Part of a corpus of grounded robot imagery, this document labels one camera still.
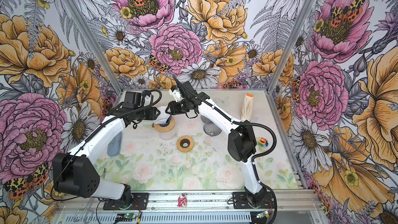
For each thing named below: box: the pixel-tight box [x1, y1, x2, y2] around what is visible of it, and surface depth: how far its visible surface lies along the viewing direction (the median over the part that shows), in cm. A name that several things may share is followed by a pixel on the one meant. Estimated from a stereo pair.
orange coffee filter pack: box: [240, 93, 255, 121], surface depth 104 cm
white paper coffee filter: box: [152, 105, 172, 128], surface depth 85 cm
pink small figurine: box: [177, 193, 188, 208], surface depth 73 cm
